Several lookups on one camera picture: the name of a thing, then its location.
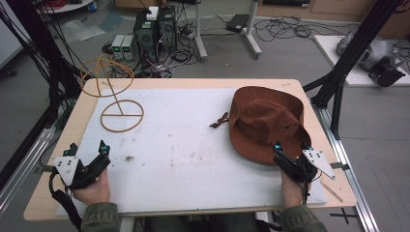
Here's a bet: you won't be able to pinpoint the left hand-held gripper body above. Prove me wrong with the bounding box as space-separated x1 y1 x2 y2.
52 154 112 191

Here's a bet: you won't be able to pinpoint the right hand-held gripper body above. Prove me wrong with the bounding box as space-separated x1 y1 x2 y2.
273 150 337 184

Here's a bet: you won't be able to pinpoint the brown brimmed hat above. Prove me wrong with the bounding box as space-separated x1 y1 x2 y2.
209 85 313 166

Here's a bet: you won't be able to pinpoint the person's right hand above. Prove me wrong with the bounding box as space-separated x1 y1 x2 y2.
279 169 312 211

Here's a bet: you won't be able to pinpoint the person's left hand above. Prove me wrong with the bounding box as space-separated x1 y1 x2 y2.
71 167 111 206

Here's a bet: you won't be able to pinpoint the thin wooden stick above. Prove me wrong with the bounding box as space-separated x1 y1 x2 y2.
320 180 344 204

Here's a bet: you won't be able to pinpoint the white foam mat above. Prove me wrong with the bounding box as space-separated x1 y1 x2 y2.
55 87 329 218

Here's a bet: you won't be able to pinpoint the white platform board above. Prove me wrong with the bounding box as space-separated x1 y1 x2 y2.
313 34 410 88

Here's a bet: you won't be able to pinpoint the grey power supply unit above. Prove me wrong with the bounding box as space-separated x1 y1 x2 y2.
122 35 137 62
110 34 126 61

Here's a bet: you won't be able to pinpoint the black device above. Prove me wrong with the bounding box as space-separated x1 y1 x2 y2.
367 57 407 88

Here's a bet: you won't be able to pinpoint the person's legs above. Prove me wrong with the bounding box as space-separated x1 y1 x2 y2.
144 212 259 232

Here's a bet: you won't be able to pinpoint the black computer tower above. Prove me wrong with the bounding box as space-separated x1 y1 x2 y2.
132 12 160 63
157 5 178 61

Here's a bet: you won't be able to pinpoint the grey desk leg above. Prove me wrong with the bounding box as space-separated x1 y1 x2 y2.
192 0 209 63
245 0 263 60

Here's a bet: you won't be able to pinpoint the grey rounded shell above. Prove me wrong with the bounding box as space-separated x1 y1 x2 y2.
336 29 404 73

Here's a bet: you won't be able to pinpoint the clear plastic sheet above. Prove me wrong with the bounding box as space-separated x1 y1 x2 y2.
60 18 106 43

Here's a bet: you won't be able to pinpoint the black flat box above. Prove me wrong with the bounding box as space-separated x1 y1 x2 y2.
225 14 251 34

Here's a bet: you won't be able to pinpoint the white box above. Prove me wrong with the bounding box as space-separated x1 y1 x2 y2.
146 6 160 21

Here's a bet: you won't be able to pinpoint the white round table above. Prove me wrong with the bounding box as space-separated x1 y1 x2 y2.
36 0 95 15

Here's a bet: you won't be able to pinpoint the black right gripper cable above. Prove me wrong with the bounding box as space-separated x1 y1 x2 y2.
300 173 323 206

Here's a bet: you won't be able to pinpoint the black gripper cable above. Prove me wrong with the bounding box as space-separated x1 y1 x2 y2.
300 173 323 206
47 171 83 232

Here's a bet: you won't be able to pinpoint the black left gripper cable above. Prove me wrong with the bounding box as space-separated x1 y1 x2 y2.
47 171 83 232

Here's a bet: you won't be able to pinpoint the wire hat stand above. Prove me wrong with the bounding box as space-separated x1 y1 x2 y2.
79 53 145 133

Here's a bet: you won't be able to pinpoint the aluminium rail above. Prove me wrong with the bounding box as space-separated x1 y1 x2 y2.
309 99 381 232
0 125 56 215

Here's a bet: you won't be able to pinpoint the black metal frame post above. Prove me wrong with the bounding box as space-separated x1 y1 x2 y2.
303 0 405 140
5 0 82 130

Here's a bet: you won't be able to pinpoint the tangle of black floor cables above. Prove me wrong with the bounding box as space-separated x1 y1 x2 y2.
253 14 324 44

